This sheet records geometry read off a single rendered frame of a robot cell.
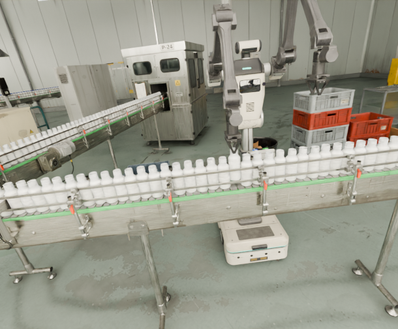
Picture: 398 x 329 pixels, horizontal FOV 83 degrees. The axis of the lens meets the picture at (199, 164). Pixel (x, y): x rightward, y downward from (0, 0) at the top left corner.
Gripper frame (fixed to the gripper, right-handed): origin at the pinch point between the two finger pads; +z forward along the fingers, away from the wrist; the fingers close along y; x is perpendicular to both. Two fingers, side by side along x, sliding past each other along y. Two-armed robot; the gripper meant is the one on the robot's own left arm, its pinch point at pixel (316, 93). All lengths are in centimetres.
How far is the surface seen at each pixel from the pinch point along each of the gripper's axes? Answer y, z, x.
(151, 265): -16, 85, 100
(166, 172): -16, 26, 81
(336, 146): -15.9, 24.4, -3.9
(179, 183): -18, 33, 76
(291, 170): -17.8, 33.6, 19.2
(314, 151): -16.7, 25.4, 7.4
